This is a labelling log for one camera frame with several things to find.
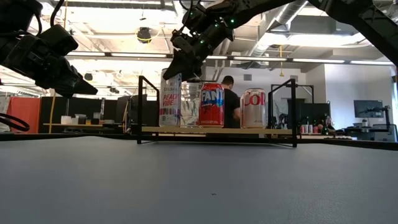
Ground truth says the black office desk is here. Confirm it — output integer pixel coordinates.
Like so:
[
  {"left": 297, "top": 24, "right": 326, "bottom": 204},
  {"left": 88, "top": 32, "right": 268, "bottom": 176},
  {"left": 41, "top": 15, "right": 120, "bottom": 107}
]
[{"left": 332, "top": 124, "right": 398, "bottom": 143}]

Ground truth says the dark computer monitor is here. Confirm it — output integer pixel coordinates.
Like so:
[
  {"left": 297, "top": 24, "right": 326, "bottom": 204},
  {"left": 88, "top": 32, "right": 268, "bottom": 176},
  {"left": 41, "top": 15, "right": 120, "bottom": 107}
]
[{"left": 287, "top": 98, "right": 332, "bottom": 130}]

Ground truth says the yellow hanging cord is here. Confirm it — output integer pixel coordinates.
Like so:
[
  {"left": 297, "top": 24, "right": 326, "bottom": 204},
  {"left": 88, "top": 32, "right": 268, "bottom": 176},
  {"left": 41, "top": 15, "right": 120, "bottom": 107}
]
[{"left": 279, "top": 45, "right": 285, "bottom": 78}]

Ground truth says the black ceiling dome fixture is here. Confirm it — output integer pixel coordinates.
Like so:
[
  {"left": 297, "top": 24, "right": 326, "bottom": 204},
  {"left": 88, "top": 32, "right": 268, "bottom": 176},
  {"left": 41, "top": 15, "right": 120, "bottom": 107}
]
[{"left": 136, "top": 27, "right": 152, "bottom": 44}]

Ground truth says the black partition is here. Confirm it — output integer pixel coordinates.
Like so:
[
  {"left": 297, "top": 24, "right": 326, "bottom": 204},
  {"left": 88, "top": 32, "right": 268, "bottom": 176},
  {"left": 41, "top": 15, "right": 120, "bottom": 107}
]
[{"left": 39, "top": 96, "right": 118, "bottom": 134}]

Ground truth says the black computer monitor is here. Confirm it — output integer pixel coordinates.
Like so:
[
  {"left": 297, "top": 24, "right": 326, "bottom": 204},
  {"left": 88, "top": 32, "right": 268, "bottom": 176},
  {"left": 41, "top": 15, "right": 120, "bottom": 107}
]
[{"left": 353, "top": 100, "right": 384, "bottom": 119}]

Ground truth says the wooden background table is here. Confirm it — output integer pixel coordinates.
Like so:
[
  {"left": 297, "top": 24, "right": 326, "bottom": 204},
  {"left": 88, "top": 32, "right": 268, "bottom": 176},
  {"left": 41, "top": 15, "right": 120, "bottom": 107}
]
[{"left": 42, "top": 123, "right": 125, "bottom": 129}]

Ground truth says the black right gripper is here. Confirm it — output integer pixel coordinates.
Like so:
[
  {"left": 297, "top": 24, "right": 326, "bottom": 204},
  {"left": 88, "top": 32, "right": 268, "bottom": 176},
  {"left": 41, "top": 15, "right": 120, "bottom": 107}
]
[{"left": 162, "top": 1, "right": 236, "bottom": 82}]

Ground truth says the wooden shelf with black legs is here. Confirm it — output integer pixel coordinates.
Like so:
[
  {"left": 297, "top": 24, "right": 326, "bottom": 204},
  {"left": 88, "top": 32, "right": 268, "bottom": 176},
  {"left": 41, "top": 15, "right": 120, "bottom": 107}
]
[{"left": 136, "top": 75, "right": 299, "bottom": 149}]

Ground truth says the black metal rack frame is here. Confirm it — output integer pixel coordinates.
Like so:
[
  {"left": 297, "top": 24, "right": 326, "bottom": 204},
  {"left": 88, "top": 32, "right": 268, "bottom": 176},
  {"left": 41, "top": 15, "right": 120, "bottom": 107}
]
[{"left": 270, "top": 83, "right": 315, "bottom": 128}]

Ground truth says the white slim Celsius can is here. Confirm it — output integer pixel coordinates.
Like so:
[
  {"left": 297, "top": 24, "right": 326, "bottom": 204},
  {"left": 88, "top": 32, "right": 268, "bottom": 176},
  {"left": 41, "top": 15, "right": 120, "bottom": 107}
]
[
  {"left": 181, "top": 81, "right": 202, "bottom": 128},
  {"left": 159, "top": 68, "right": 183, "bottom": 128}
]

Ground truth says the orange partition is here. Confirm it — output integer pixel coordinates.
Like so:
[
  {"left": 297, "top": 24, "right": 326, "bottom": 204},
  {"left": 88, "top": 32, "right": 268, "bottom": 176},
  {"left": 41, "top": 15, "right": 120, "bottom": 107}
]
[{"left": 6, "top": 97, "right": 42, "bottom": 134}]

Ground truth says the red Fanta strawberry can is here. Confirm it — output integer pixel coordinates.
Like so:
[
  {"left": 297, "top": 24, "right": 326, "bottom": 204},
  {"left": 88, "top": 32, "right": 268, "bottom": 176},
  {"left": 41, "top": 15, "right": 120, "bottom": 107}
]
[{"left": 198, "top": 82, "right": 225, "bottom": 128}]

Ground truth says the long ceiling light strip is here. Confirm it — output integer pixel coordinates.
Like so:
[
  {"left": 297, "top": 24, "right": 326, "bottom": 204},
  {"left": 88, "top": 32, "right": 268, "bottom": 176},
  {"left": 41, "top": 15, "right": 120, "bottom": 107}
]
[
  {"left": 292, "top": 58, "right": 345, "bottom": 64},
  {"left": 349, "top": 60, "right": 396, "bottom": 66},
  {"left": 233, "top": 56, "right": 287, "bottom": 62},
  {"left": 67, "top": 52, "right": 169, "bottom": 58}
]

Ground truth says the black looped cable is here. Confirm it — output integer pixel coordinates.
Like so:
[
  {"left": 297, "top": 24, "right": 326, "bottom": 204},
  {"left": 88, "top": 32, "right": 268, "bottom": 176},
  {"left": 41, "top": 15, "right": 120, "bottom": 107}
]
[{"left": 0, "top": 112, "right": 31, "bottom": 133}]

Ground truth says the person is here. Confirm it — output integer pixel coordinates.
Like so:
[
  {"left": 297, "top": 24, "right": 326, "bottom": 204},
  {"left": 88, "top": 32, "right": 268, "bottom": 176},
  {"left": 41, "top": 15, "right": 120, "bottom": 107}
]
[
  {"left": 317, "top": 115, "right": 337, "bottom": 135},
  {"left": 221, "top": 75, "right": 243, "bottom": 129}
]

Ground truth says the silver Diet Coke can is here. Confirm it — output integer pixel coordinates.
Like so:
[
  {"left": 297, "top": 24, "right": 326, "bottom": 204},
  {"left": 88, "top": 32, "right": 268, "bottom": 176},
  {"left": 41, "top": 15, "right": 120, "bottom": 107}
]
[{"left": 239, "top": 88, "right": 267, "bottom": 129}]

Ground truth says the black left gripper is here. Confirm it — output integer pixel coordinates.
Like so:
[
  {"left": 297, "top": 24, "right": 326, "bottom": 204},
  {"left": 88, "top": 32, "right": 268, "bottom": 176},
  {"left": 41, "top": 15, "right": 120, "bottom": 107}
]
[{"left": 0, "top": 24, "right": 99, "bottom": 98}]

